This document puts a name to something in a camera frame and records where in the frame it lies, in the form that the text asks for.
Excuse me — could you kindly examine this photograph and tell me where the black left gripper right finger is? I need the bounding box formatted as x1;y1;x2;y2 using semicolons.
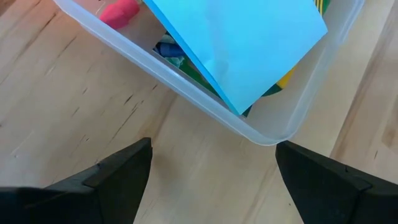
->
275;140;398;224

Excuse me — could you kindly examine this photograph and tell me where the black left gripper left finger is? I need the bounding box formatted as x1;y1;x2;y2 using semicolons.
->
0;138;154;224

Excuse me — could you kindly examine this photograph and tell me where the yellow green crayon box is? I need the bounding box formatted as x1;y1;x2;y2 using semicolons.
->
154;0;331;118

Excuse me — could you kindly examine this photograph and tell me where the blue sticky note pad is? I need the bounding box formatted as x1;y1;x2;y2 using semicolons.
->
142;0;329;116

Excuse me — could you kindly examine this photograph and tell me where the pink marker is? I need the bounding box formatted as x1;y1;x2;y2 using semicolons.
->
98;0;141;30

